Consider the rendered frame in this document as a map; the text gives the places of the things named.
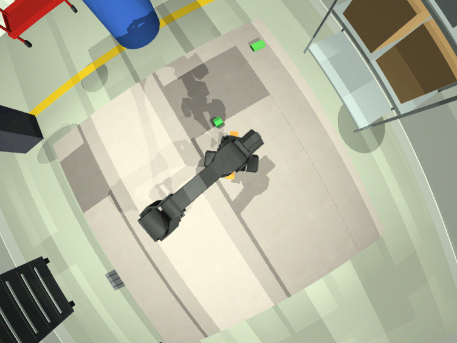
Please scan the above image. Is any green cube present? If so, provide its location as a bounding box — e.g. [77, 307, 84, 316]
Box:
[213, 116, 223, 128]

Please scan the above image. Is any green rectangular bar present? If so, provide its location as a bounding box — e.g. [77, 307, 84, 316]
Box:
[250, 40, 266, 52]

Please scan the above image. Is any orange bar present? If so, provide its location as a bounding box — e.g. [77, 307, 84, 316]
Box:
[226, 131, 238, 179]

